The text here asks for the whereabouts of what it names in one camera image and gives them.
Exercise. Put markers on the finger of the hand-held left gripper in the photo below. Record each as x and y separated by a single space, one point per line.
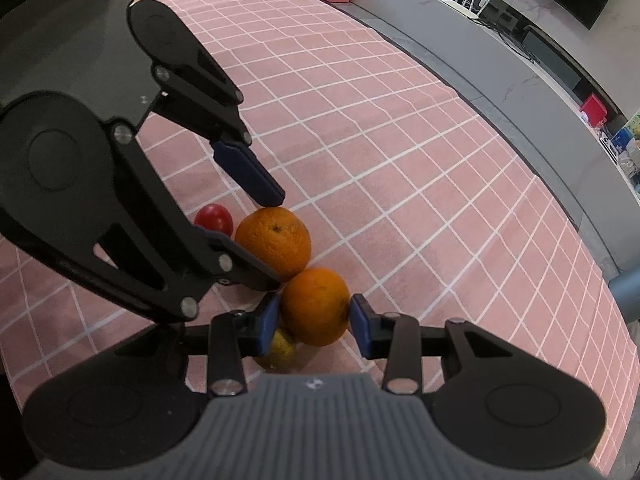
250 175
250 272

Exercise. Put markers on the blue-grey trash can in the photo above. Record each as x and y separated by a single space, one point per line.
626 294

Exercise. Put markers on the orange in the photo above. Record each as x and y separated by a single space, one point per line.
274 242
315 306

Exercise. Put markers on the yellow-brown kiwi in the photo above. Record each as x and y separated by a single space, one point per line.
281 351

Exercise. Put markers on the red tomato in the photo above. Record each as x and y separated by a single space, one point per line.
213 219

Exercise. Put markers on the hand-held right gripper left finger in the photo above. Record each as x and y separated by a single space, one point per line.
267 322

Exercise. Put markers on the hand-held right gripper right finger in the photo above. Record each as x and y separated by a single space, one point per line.
361 327

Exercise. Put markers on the grey television console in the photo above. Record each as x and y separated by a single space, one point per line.
500 75

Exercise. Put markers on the pink checked tablecloth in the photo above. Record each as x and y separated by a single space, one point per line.
400 160

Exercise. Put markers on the red box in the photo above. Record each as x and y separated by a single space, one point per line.
594 109

